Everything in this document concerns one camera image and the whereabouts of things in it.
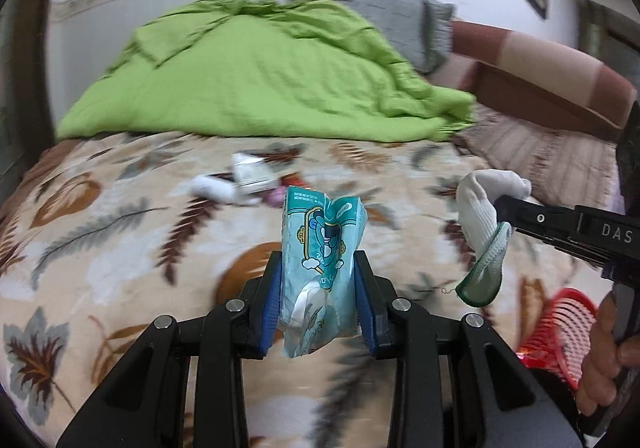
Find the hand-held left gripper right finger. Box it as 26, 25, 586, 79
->
356, 252, 583, 448

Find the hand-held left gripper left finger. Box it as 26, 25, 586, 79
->
56, 252, 283, 448

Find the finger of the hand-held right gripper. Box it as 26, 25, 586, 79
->
494, 195, 577, 235
515, 228, 608, 273

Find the white sock with green cuff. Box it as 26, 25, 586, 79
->
456, 169, 532, 305

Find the teal printed packet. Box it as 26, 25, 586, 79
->
278, 186, 367, 359

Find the red plastic basket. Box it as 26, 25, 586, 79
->
517, 288, 601, 391

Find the person's right hand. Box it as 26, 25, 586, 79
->
577, 295, 640, 416

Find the beige striped pillow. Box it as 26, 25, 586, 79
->
452, 105, 623, 219

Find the white tube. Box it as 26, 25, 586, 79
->
192, 174, 241, 203

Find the white box packet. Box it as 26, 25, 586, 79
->
231, 153, 281, 193

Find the brown striped headboard cushion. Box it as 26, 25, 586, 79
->
432, 20, 637, 141

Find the leaf print blanket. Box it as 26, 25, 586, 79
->
0, 130, 621, 448

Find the green blanket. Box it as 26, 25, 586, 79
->
57, 0, 477, 143

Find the grey knitted cloth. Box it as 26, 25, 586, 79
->
287, 0, 456, 73

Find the dark window frame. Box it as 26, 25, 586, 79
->
575, 0, 640, 93

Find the dark wooden door frame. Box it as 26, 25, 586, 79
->
0, 0, 66, 189

